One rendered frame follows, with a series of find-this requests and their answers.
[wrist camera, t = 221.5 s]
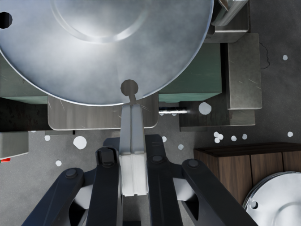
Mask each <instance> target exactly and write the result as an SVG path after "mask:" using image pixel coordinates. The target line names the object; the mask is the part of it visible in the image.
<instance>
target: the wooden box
mask: <svg viewBox="0 0 301 226"><path fill-rule="evenodd" d="M193 154H194V159H198V160H201V161H202V162H204V163H205V165H206V166H207V167H208V168H209V169H210V170H211V172H212V173H213V174H214V175H215V176H216V177H217V178H218V180H219V181H220V182H221V183H222V184H223V185H224V186H225V187H226V189H227V190H228V191H229V192H230V193H231V194H232V196H233V197H234V198H235V199H236V200H237V201H238V203H239V204H240V205H241V206H242V205H243V203H244V200H245V198H246V196H247V195H248V193H249V191H250V190H251V189H252V188H253V187H254V186H255V185H256V184H257V183H258V182H259V181H261V180H262V179H263V178H265V177H267V176H269V175H271V174H275V173H278V172H286V171H293V172H300V173H301V143H288V142H269V143H253V144H241V145H229V146H217V147H206V148H198V149H197V148H196V149H193Z"/></svg>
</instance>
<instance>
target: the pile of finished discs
mask: <svg viewBox="0 0 301 226"><path fill-rule="evenodd" d="M242 207H243V208H244V209H245V211H246V212H247V213H248V214H249V215H250V216H251V217H252V218H253V220H254V221H255V222H256V223H257V224H258V225H259V226H301V173H300V172H293V171H286V172H278V173H275V174H271V175H269V176H267V177H265V178H263V179H262V180H261V181H259V182H258V183H257V184H256V185H255V186H254V187H253V188H252V189H251V190H250V191H249V193H248V195H247V196H246V198H245V200H244V203H243V205H242Z"/></svg>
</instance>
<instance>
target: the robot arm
mask: <svg viewBox="0 0 301 226"><path fill-rule="evenodd" d="M95 157H96V163H97V166H96V168H95V169H93V170H90V171H87V172H83V170H82V169H81V168H77V167H75V168H69V169H66V170H64V171H63V172H62V173H61V174H60V175H59V176H58V178H57V179H56V180H55V182H54V183H53V184H52V185H51V187H50V188H49V189H48V191H47V192H46V193H45V195H44V196H43V197H42V199H41V200H40V201H39V203H38V204H37V205H36V207H35V208H34V209H33V211H32V212H31V213H30V215H29V216H28V217H27V219H26V220H25V221H24V222H23V224H22V225H21V226H82V225H83V223H84V221H85V219H86V217H87V220H86V226H122V223H123V195H125V196H133V195H134V194H138V195H146V194H147V193H148V205H149V213H150V226H183V222H182V218H181V213H180V208H179V204H178V200H181V202H182V205H183V206H184V208H185V210H186V212H187V213H188V215H189V217H190V218H191V220H192V222H193V223H194V225H195V226H259V225H258V224H257V223H256V222H255V221H254V220H253V218H252V217H251V216H250V215H249V214H248V213H247V212H246V211H245V209H244V208H243V207H242V206H241V205H240V204H239V203H238V201H237V200H236V199H235V198H234V197H233V196H232V194H231V193H230V192H229V191H228V190H227V189H226V187H225V186H224V185H223V184H222V183H221V182H220V181H219V180H218V178H217V177H216V176H215V175H214V174H213V173H212V172H211V170H210V169H209V168H208V167H207V166H206V165H205V163H204V162H202V161H201V160H198V159H193V158H192V159H187V160H184V161H183V162H182V164H181V165H180V164H174V163H172V162H170V161H169V159H168V158H167V157H166V152H165V148H164V144H163V138H162V137H161V136H160V135H159V134H153V135H145V134H144V125H143V116H142V106H141V105H140V104H133V106H130V105H124V106H123V107H122V114H121V128H120V137H114V138H106V139H105V141H104V142H103V147H102V148H99V149H98V150H96V152H95Z"/></svg>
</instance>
